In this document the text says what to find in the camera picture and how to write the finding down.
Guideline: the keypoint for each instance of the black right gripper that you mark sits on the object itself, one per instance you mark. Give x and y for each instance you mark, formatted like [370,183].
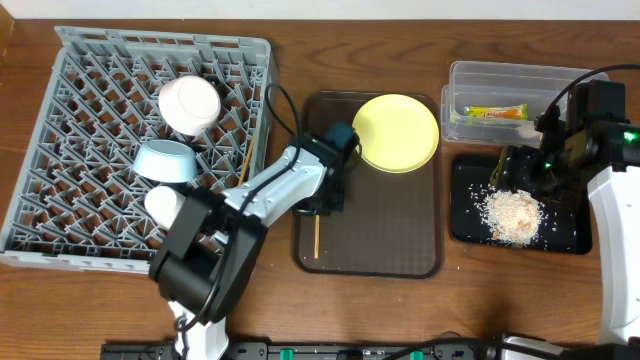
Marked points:
[514,169]

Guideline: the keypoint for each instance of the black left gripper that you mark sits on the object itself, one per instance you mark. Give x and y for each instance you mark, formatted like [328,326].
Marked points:
[308,206]

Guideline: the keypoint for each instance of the green orange snack wrapper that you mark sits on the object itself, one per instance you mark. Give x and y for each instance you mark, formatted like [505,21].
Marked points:
[518,112]

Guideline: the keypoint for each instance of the yellow plate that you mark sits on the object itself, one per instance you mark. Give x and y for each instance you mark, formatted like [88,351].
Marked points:
[398,133]

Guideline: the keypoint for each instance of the pink bowl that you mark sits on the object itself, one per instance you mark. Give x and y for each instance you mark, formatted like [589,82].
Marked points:
[189,104]

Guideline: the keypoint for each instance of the white cup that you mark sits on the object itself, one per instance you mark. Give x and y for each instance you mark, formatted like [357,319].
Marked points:
[163,205]

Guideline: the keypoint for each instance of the light blue bowl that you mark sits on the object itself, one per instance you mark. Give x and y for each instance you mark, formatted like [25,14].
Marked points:
[166,161]

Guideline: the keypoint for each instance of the wooden chopstick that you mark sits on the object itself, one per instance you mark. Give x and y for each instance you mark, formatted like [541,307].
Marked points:
[317,237]
[246,163]

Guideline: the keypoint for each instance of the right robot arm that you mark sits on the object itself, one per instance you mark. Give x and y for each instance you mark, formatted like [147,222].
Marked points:
[592,148]

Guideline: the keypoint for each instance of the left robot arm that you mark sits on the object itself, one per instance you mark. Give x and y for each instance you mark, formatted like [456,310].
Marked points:
[211,248]

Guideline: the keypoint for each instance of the black food waste tray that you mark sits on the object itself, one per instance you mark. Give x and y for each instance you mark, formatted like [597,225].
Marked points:
[565,225]

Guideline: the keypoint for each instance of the clear plastic waste bin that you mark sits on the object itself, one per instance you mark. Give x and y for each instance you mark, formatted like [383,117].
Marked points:
[501,85]

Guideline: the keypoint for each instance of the grey dishwasher rack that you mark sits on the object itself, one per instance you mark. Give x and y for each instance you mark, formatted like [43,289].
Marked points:
[78,204]

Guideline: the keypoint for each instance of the spilled rice pile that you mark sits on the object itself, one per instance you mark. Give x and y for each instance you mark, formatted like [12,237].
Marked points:
[513,219]

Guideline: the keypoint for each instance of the brown serving tray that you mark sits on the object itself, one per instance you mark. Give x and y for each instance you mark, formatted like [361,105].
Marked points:
[391,222]

